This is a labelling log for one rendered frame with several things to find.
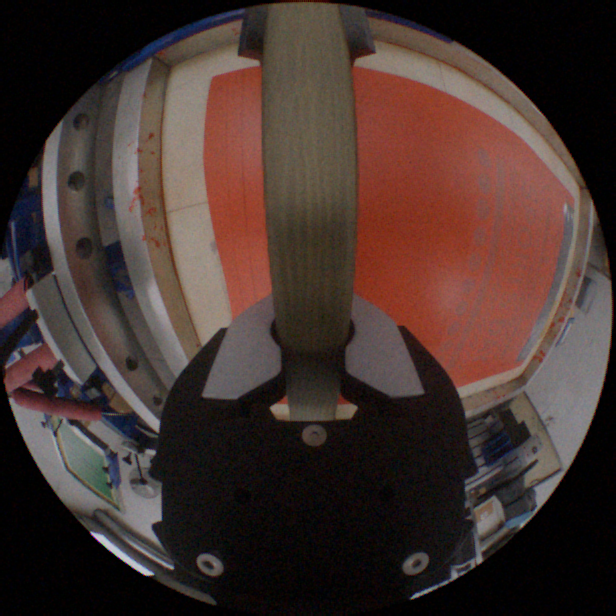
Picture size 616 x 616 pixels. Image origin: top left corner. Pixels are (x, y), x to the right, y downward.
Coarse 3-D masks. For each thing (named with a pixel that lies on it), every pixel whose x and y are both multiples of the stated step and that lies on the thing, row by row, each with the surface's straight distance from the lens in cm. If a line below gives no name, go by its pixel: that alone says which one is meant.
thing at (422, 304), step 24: (240, 288) 19; (264, 288) 19; (360, 288) 19; (384, 288) 19; (408, 288) 20; (432, 288) 22; (456, 288) 24; (240, 312) 21; (408, 312) 22; (432, 312) 24; (432, 336) 26; (528, 336) 51; (504, 360) 48; (456, 384) 40
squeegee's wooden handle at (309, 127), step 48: (288, 48) 8; (336, 48) 9; (288, 96) 7; (336, 96) 7; (288, 144) 6; (336, 144) 6; (288, 192) 6; (336, 192) 6; (288, 240) 6; (336, 240) 6; (288, 288) 7; (336, 288) 7; (288, 336) 8; (336, 336) 8; (288, 384) 10; (336, 384) 10
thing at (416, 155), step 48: (240, 96) 20; (384, 96) 21; (432, 96) 24; (240, 144) 18; (384, 144) 18; (432, 144) 21; (480, 144) 26; (240, 192) 17; (384, 192) 18; (432, 192) 20; (240, 240) 18; (384, 240) 18; (432, 240) 20
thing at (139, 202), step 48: (192, 48) 26; (432, 48) 27; (144, 96) 23; (144, 144) 21; (144, 192) 20; (144, 240) 19; (576, 240) 60; (144, 288) 21; (576, 288) 59; (192, 336) 24; (528, 384) 69
